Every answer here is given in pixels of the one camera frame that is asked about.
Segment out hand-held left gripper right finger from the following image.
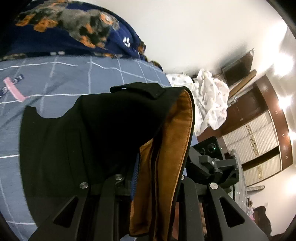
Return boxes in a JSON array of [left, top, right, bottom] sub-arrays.
[[177, 175, 270, 241]]

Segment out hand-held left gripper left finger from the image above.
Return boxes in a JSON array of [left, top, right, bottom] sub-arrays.
[[29, 152, 140, 241]]

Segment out black pants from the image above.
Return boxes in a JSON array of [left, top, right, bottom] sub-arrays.
[[20, 82, 196, 241]]

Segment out brown wardrobe with white panels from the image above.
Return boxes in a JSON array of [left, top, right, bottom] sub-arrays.
[[220, 74, 294, 188]]

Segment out white dotted cloth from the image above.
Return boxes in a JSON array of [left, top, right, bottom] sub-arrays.
[[166, 68, 230, 137]]

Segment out dark cloth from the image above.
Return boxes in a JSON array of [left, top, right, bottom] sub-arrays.
[[252, 206, 273, 235]]

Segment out wooden plank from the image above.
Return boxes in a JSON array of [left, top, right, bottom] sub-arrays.
[[228, 70, 258, 98]]

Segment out dark framed panel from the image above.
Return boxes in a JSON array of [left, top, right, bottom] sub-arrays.
[[221, 48, 255, 87]]

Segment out blue checked bed sheet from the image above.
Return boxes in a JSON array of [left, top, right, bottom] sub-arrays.
[[0, 56, 173, 241]]

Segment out navy dog print blanket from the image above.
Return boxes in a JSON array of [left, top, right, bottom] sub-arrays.
[[0, 0, 163, 68]]

